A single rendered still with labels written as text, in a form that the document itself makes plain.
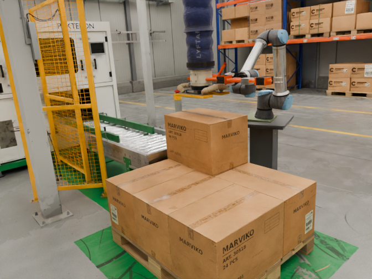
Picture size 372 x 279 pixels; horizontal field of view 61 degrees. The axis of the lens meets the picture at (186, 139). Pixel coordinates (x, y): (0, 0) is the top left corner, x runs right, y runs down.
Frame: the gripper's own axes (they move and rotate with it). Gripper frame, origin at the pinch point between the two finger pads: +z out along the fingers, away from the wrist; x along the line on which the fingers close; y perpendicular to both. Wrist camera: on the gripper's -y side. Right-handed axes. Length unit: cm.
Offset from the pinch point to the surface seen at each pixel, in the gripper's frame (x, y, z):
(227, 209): -69, -45, 53
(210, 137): -39.1, -1.4, 21.5
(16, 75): 12, 134, 110
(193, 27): 38.8, 22.7, 9.9
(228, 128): -36.4, -3.3, 3.0
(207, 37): 31.2, 17.6, 0.4
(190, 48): 24.0, 27.1, 9.9
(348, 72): -63, 206, -713
